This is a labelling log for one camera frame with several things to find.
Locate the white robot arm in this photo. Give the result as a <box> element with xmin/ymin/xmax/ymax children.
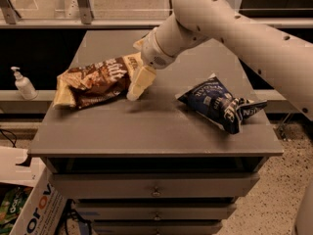
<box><xmin>127</xmin><ymin>0</ymin><xmax>313</xmax><ymax>119</ymax></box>

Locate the brown chip bag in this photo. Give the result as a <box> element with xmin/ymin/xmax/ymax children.
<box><xmin>53</xmin><ymin>53</ymin><xmax>143</xmax><ymax>109</ymax></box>

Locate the grey drawer cabinet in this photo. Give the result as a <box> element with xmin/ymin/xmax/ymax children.
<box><xmin>30</xmin><ymin>40</ymin><xmax>283</xmax><ymax>235</ymax></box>

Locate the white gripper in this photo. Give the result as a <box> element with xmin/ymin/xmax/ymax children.
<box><xmin>126</xmin><ymin>28</ymin><xmax>175</xmax><ymax>101</ymax></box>

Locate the black cable on floor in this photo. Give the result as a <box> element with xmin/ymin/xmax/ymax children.
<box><xmin>0</xmin><ymin>128</ymin><xmax>18</xmax><ymax>149</ymax></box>

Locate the green package in box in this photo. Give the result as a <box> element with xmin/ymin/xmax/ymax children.
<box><xmin>0</xmin><ymin>186</ymin><xmax>32</xmax><ymax>235</ymax></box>

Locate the blue chip bag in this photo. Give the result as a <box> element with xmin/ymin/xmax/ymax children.
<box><xmin>176</xmin><ymin>73</ymin><xmax>267</xmax><ymax>134</ymax></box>

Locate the white pump bottle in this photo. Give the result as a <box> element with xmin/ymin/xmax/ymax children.
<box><xmin>11</xmin><ymin>67</ymin><xmax>38</xmax><ymax>100</ymax></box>

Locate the white cardboard box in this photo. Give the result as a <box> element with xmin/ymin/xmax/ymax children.
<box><xmin>0</xmin><ymin>146</ymin><xmax>67</xmax><ymax>235</ymax></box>

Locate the metal railing frame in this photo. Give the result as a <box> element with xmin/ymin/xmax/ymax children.
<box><xmin>0</xmin><ymin>0</ymin><xmax>313</xmax><ymax>30</ymax></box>

